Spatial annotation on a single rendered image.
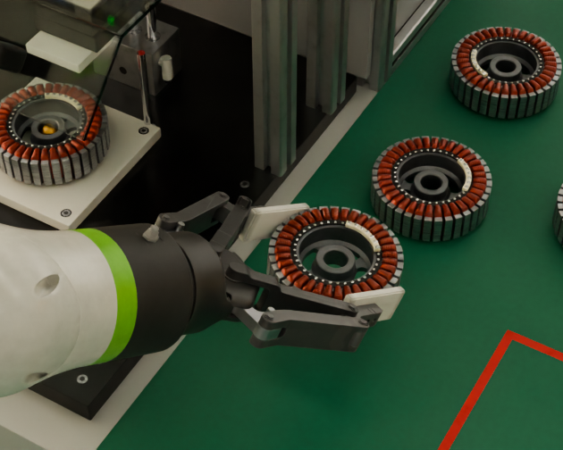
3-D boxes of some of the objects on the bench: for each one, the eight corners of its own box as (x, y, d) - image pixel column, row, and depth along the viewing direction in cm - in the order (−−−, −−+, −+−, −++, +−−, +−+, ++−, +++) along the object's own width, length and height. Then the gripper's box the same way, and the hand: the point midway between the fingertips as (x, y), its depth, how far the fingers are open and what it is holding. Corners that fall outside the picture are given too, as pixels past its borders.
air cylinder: (155, 97, 131) (151, 54, 127) (94, 72, 134) (88, 30, 130) (182, 68, 134) (179, 26, 130) (122, 45, 137) (117, 3, 133)
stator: (375, 246, 120) (377, 219, 117) (365, 161, 128) (367, 133, 125) (496, 243, 120) (500, 216, 118) (479, 158, 128) (483, 130, 125)
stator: (70, 204, 119) (65, 175, 117) (-31, 166, 123) (-38, 137, 120) (132, 128, 126) (129, 99, 123) (35, 94, 130) (29, 65, 127)
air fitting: (169, 86, 130) (167, 62, 128) (159, 81, 131) (157, 58, 129) (175, 79, 131) (173, 56, 129) (165, 75, 131) (163, 52, 129)
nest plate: (70, 235, 119) (69, 226, 118) (-58, 176, 124) (-61, 167, 123) (162, 136, 127) (161, 127, 126) (38, 85, 132) (37, 76, 131)
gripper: (46, 234, 100) (242, 216, 117) (235, 434, 88) (424, 382, 105) (79, 153, 97) (275, 145, 113) (279, 348, 85) (466, 309, 102)
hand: (332, 261), depth 108 cm, fingers closed on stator, 11 cm apart
